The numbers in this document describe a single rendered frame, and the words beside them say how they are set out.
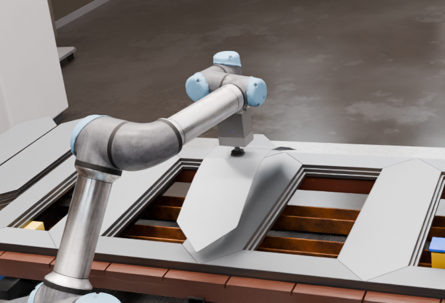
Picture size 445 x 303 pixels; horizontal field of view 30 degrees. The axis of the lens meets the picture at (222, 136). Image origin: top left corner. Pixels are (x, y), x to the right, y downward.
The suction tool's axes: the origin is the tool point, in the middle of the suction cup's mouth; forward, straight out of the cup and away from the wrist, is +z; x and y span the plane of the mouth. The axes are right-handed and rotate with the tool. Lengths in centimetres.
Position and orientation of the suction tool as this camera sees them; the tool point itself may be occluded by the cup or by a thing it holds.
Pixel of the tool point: (238, 157)
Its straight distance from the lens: 244.1
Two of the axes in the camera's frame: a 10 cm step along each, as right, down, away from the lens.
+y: -9.0, -0.6, 4.3
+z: 1.2, 9.2, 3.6
